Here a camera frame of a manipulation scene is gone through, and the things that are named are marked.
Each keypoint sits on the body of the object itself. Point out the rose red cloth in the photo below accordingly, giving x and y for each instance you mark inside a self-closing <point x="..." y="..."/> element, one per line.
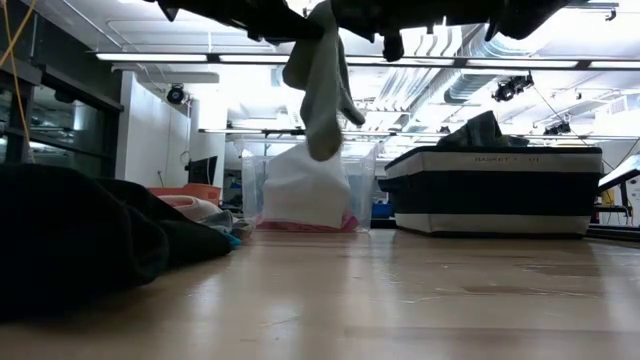
<point x="300" y="226"/>

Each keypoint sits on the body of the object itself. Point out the black ceiling track light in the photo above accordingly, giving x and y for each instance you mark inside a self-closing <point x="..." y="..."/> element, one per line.
<point x="557" y="129"/>
<point x="512" y="86"/>

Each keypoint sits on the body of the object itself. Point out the clear plastic bin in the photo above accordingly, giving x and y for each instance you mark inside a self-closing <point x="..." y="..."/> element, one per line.
<point x="250" y="190"/>

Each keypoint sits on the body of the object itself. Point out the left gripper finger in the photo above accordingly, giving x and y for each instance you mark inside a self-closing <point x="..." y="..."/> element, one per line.
<point x="280" y="27"/>

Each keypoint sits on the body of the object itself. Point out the navy white fabric basket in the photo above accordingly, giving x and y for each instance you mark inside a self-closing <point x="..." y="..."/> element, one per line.
<point x="495" y="192"/>

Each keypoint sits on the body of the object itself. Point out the pale pink garment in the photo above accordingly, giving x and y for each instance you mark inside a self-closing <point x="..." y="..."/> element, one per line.
<point x="192" y="207"/>

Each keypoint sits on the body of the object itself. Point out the green sock with bird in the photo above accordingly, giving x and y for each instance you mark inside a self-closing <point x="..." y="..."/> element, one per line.
<point x="320" y="100"/>

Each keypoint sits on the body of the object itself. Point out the black cloth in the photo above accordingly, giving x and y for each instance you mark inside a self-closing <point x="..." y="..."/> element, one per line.
<point x="75" y="235"/>

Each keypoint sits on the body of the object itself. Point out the dark grey side table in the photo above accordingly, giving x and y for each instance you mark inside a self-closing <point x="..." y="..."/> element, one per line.
<point x="620" y="172"/>

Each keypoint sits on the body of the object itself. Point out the black round ceiling camera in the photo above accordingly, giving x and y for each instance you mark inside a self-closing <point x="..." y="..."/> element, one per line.
<point x="176" y="94"/>

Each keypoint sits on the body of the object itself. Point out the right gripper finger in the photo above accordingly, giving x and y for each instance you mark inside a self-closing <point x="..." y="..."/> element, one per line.
<point x="380" y="15"/>

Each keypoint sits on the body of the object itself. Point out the orange plastic bin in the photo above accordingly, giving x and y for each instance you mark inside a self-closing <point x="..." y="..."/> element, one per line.
<point x="200" y="192"/>

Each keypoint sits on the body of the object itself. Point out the black background monitor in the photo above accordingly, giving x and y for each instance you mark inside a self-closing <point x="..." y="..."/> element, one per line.
<point x="202" y="170"/>

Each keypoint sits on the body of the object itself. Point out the blue box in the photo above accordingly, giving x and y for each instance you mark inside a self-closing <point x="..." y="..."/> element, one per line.
<point x="382" y="210"/>

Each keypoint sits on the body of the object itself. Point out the white shorts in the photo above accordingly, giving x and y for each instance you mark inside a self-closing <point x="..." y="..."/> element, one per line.
<point x="305" y="190"/>

